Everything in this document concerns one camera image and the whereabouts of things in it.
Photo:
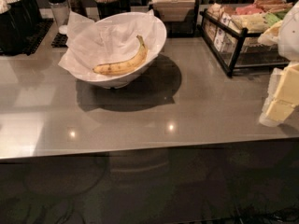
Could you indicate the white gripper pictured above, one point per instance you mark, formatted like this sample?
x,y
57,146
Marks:
x,y
290,37

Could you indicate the yellow banana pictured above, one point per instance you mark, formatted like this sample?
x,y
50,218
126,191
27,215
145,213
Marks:
x,y
124,67

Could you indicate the white bowl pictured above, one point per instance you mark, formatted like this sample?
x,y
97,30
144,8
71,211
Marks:
x,y
146,47

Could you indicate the black napkin holder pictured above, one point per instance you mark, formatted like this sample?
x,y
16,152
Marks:
x,y
178,16

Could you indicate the white paper liner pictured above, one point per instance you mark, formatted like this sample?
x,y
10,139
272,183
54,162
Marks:
x,y
93,44

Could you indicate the small black rubber mat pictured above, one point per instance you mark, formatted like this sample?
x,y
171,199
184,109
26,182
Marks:
x,y
59,41

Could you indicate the glass sugar shaker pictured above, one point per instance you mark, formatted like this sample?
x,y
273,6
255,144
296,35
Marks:
x,y
60,11

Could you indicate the black round container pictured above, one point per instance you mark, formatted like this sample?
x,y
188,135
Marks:
x,y
18,22

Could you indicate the black wire condiment rack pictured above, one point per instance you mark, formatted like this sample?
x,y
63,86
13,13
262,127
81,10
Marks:
x,y
232,50

